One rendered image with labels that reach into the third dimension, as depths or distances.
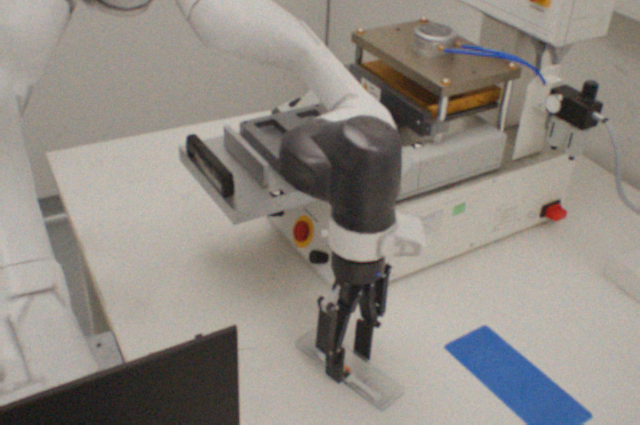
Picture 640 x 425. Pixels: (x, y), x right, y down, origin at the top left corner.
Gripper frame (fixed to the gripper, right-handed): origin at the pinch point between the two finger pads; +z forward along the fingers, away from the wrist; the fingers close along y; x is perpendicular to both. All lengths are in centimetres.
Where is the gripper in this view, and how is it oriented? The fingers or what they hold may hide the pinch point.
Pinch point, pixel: (349, 352)
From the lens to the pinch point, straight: 113.0
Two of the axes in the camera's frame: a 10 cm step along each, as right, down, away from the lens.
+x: 7.2, 4.1, -5.6
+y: -6.9, 3.6, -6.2
